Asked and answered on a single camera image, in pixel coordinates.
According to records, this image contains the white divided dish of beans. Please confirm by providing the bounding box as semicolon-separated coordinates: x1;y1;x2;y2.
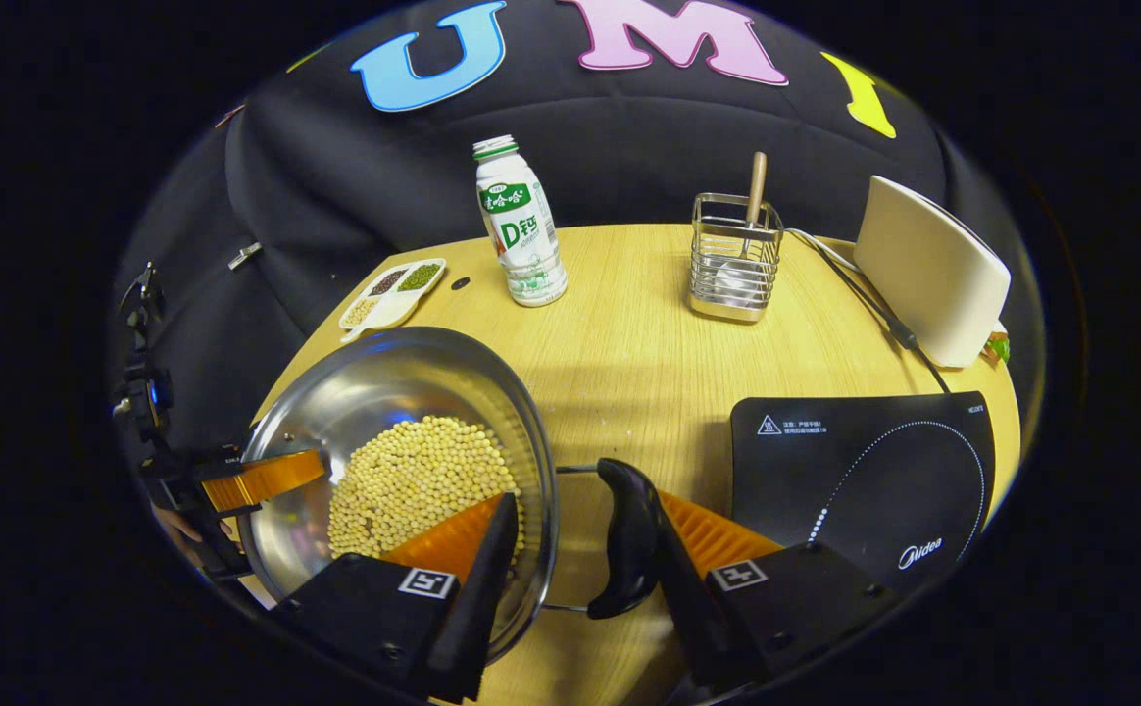
338;258;447;343

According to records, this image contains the black backdrop cloth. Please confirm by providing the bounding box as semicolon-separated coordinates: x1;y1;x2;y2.
110;0;1047;472

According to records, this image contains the steel pot with black handles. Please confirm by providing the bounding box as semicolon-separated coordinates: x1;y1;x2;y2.
235;327;665;663

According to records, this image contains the pile of yellow soybeans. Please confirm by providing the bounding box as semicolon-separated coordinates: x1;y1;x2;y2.
327;416;524;560

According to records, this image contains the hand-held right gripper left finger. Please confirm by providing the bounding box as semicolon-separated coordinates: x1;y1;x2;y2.
272;492;521;704

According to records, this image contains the wooden-handled spoon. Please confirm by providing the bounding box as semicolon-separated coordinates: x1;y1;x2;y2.
716;151;769;300

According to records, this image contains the white drink bottle green label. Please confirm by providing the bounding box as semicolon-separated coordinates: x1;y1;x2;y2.
473;134;569;309

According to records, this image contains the black induction cooktop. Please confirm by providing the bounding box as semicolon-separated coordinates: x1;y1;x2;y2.
729;392;997;594

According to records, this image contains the white toaster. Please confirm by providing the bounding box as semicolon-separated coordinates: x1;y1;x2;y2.
853;175;1012;370

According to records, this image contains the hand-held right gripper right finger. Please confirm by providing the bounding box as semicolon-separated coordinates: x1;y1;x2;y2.
654;490;910;692

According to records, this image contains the toaster power cable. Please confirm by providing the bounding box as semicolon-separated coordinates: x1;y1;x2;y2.
788;227;952;395

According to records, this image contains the wire utensil holder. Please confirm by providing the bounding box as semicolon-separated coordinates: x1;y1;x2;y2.
689;193;785;323

